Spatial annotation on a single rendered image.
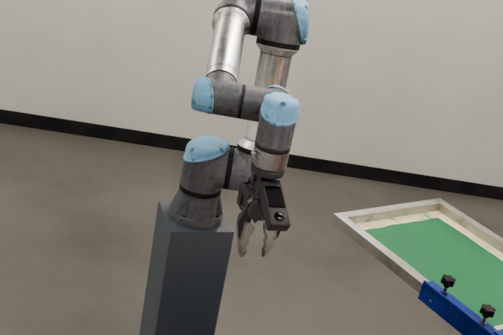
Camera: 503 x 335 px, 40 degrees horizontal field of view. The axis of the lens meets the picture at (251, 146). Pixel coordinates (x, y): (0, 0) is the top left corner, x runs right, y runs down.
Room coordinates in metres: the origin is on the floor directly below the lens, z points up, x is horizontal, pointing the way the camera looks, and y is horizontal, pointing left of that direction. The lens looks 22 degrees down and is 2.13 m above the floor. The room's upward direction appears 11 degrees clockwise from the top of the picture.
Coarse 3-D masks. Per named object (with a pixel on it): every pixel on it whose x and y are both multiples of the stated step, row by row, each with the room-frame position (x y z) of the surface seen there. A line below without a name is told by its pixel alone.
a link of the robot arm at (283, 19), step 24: (264, 0) 1.74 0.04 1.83; (288, 0) 1.76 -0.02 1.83; (264, 24) 1.73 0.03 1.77; (288, 24) 1.73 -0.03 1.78; (264, 48) 1.73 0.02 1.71; (288, 48) 1.73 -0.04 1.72; (264, 72) 1.73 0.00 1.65; (288, 72) 1.76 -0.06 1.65; (240, 144) 1.70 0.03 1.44; (240, 168) 1.67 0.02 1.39
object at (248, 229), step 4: (236, 224) 1.33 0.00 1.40; (248, 224) 1.28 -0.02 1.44; (252, 224) 1.29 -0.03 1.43; (236, 228) 1.32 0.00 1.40; (244, 228) 1.28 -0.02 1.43; (248, 228) 1.28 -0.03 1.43; (252, 228) 1.28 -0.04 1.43; (236, 232) 1.32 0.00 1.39; (244, 232) 1.28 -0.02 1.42; (248, 232) 1.28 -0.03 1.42; (252, 232) 1.29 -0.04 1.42; (240, 236) 1.28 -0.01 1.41; (244, 236) 1.28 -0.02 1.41; (248, 236) 1.28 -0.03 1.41; (240, 240) 1.28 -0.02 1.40; (244, 240) 1.28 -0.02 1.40; (248, 240) 1.28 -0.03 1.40; (240, 244) 1.28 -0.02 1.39; (244, 244) 1.28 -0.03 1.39; (248, 244) 1.28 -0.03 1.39; (240, 248) 1.28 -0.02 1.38; (244, 248) 1.28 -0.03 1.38; (240, 252) 1.28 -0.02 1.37; (244, 252) 1.28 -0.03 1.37; (240, 256) 1.29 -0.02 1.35
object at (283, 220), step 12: (264, 180) 1.29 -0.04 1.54; (276, 180) 1.30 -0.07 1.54; (264, 192) 1.27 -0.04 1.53; (276, 192) 1.28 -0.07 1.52; (264, 204) 1.25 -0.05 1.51; (276, 204) 1.25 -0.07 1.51; (264, 216) 1.24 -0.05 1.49; (276, 216) 1.22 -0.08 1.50; (288, 216) 1.24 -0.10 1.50; (276, 228) 1.21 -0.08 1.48; (288, 228) 1.22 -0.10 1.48
